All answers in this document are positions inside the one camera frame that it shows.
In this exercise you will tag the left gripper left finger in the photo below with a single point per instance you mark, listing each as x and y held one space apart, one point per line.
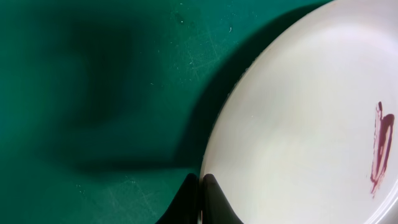
184 207

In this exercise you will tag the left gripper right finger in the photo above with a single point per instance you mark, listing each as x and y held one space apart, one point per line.
216 208

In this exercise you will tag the white pink round plate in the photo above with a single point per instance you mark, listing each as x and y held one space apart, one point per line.
309 133

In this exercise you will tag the teal plastic serving tray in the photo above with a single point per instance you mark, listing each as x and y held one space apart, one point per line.
106 106

